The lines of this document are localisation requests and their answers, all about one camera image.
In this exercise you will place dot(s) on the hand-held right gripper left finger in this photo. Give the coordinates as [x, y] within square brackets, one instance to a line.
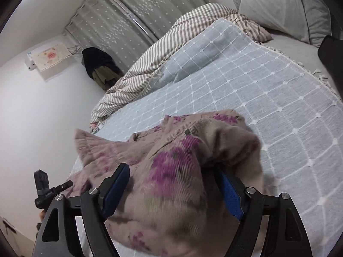
[115, 192]

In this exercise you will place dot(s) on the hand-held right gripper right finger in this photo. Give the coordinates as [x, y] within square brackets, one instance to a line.
[230, 192]

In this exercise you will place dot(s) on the beige floral knit garment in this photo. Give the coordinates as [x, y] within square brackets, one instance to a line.
[166, 192]

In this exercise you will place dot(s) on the hanging dark clothes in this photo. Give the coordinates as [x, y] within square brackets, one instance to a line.
[93, 59]

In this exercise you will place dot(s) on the light blue checkered blanket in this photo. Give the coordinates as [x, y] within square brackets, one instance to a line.
[241, 85]

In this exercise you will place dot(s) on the brown striped blanket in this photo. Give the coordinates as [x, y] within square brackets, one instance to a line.
[160, 48]

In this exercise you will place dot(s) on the grey bed sheet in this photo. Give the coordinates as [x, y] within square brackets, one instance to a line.
[289, 48]

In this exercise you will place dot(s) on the black cloth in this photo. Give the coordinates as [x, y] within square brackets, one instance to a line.
[328, 50]

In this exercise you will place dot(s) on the grey dotted curtain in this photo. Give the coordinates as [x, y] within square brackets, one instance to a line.
[120, 13]

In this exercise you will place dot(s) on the light grey pillow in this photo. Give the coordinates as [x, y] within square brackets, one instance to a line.
[270, 5]

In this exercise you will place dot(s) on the covered wall air conditioner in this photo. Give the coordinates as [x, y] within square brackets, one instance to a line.
[48, 57]

